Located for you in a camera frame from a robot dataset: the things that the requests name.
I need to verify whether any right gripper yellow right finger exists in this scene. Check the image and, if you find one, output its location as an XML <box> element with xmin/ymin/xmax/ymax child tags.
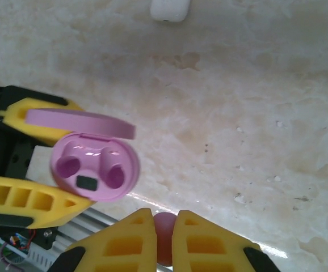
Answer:
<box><xmin>173</xmin><ymin>209</ymin><xmax>280</xmax><ymax>272</ymax></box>

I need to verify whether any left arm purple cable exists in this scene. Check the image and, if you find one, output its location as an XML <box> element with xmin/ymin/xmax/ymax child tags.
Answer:
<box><xmin>0</xmin><ymin>240</ymin><xmax>15</xmax><ymax>265</ymax></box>

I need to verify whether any pink earbud charging case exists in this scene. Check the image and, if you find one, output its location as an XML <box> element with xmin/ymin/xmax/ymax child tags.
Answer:
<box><xmin>24</xmin><ymin>108</ymin><xmax>142</xmax><ymax>203</ymax></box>

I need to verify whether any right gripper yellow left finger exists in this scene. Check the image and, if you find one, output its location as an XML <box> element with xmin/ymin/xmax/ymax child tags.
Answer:
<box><xmin>50</xmin><ymin>208</ymin><xmax>158</xmax><ymax>272</ymax></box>

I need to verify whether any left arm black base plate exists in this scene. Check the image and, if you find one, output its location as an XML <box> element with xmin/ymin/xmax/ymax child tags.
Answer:
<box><xmin>27</xmin><ymin>228</ymin><xmax>58</xmax><ymax>252</ymax></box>

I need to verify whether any aluminium mounting rail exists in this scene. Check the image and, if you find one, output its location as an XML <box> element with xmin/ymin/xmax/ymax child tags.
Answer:
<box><xmin>53</xmin><ymin>208</ymin><xmax>120</xmax><ymax>256</ymax></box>

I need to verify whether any pink wireless earbud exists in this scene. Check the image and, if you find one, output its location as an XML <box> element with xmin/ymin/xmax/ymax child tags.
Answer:
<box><xmin>153</xmin><ymin>212</ymin><xmax>179</xmax><ymax>267</ymax></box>

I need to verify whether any white earbud charging case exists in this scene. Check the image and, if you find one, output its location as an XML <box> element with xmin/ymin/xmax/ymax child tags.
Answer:
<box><xmin>149</xmin><ymin>0</ymin><xmax>191</xmax><ymax>22</ymax></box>

